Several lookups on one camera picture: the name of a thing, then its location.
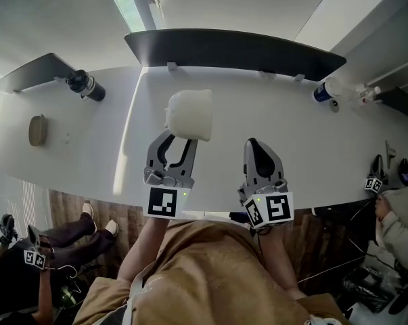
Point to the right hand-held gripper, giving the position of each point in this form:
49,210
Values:
273,208

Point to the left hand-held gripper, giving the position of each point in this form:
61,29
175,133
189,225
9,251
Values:
166,201

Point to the white soft object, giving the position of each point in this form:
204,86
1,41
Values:
191,113

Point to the person's right forearm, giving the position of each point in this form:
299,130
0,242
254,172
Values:
278,262

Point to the person's left forearm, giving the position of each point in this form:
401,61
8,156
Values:
146,245

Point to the blue and white cup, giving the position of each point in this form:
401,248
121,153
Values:
325,91

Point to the black water bottle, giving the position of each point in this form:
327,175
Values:
88,86

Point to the black desk divider panel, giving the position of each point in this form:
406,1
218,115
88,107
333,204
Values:
230,51

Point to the person's brown shirt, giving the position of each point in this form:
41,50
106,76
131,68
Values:
207,276

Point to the clear plastic bottle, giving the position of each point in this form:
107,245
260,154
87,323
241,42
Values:
367,95

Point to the tan oval case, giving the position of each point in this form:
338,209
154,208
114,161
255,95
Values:
38,130

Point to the window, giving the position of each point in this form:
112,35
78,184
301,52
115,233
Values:
127,2

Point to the black plastic bag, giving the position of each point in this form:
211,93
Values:
367,288

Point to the grey metal bracket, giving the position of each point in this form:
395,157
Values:
390,152

